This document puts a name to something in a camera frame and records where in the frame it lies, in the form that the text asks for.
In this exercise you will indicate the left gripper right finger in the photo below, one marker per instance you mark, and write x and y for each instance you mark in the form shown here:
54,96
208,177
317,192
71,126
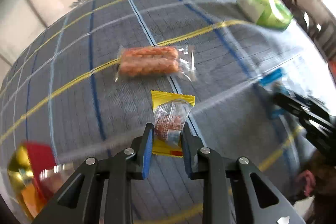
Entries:
196,162

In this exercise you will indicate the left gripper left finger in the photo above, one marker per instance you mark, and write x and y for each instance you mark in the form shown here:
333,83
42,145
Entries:
138,155

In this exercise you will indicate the yellow snack packet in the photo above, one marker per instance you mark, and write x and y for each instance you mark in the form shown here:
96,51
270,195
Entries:
170,111

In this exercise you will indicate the blue candy snack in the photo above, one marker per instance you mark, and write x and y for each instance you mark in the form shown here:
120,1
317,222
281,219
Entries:
270,84

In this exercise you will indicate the clear sausage snack packet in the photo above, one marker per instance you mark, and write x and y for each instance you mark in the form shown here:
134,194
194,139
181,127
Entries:
156,61

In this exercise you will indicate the person right hand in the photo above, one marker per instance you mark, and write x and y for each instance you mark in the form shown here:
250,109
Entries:
307,182

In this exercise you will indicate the plaid blue grey tablecloth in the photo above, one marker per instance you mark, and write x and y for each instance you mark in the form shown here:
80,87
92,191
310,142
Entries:
62,90

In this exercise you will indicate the red gold toffee tin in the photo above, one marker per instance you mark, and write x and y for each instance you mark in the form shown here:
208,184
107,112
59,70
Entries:
35,177

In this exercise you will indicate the green tissue pack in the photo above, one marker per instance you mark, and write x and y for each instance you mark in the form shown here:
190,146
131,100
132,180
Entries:
266,13

